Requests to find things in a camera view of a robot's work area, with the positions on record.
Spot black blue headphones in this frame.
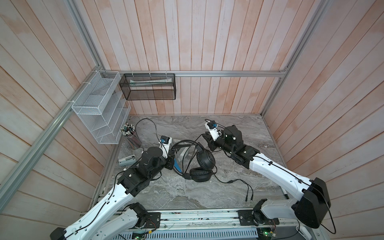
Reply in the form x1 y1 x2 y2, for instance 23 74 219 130
170 140 216 183

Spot black headphone cable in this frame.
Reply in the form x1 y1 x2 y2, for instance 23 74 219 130
172 133 255 202

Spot white headphones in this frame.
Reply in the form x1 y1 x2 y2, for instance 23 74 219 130
175 144 191 161

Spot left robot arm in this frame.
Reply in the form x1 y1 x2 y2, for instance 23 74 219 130
50 136 174 240

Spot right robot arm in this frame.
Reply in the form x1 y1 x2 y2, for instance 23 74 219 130
205 120 331 229

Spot light blue stapler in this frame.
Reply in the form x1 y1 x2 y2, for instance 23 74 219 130
118 155 137 167

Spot clear pencil jar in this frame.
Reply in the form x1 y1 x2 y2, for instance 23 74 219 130
120 124 142 150

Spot black marker pen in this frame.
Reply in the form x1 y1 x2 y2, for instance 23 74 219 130
281 188 290 200

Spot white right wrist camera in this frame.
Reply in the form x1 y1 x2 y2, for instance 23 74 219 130
205 119 222 142

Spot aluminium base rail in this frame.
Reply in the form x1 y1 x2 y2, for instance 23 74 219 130
80 206 325 240

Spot black mesh wall basket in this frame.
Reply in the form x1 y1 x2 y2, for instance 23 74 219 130
119 73 177 101

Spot white mesh wall shelf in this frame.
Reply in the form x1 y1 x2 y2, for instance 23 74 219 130
72 71 131 145

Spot aluminium wall rail back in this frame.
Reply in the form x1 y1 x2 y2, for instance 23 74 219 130
105 71 287 78

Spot aluminium wall rail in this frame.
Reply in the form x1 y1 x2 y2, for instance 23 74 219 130
1 65 103 212
260 1 332 119
105 71 287 78

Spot aluminium wall rail left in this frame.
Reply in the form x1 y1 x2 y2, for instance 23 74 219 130
1 65 103 212

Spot aluminium wall rail right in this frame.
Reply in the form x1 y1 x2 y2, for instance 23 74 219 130
260 1 332 119

